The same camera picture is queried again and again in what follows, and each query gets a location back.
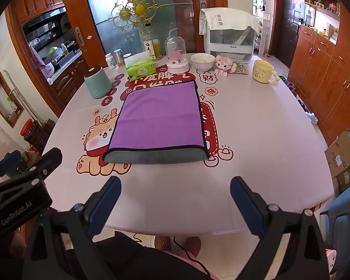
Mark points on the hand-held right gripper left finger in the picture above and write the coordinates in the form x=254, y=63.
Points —
x=105, y=204

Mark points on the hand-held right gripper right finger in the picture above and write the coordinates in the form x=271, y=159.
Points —
x=248, y=207

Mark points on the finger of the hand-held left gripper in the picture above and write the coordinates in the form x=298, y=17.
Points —
x=10, y=157
x=48, y=157

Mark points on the purple and grey towel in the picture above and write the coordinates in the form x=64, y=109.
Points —
x=160, y=119

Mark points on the pink printed tablecloth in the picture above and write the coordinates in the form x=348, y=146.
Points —
x=265, y=140

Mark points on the green ceramic jar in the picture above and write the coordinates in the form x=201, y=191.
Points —
x=97, y=83

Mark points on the blue chair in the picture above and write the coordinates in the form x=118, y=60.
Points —
x=342, y=218

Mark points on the small cardboard box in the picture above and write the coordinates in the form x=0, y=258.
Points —
x=348, y=178

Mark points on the large cardboard box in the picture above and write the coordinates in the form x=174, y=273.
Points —
x=339, y=151

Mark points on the plastic bottle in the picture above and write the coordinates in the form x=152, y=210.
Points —
x=64, y=49

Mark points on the white pill bottle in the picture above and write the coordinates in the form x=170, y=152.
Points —
x=110, y=62

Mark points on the jar with silver lid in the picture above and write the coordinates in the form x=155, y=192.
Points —
x=119, y=58

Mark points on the green wet wipes pack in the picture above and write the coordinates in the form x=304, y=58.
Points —
x=141, y=70

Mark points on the yellow mug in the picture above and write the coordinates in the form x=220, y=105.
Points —
x=262, y=70

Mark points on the blister pack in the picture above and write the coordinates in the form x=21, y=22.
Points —
x=241, y=68

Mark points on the pink plush toy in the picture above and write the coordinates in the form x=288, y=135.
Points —
x=225, y=65

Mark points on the glass bottle with white label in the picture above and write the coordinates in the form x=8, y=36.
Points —
x=151, y=46

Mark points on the white bowl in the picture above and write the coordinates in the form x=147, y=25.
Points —
x=202, y=62

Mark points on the white countertop appliance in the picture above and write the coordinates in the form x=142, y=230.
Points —
x=230, y=45

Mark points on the glass dome ornament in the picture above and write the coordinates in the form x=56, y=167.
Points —
x=177, y=52

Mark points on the glass door with gold ornament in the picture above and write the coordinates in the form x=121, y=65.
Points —
x=140, y=14

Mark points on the white shoe rack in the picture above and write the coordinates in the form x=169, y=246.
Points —
x=263, y=35

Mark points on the dark wooden door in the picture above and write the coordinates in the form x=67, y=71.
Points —
x=290, y=26

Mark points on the white cloth cover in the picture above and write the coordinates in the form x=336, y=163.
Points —
x=227, y=17

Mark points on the wooden wall cabinet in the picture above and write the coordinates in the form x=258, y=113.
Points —
x=326, y=73

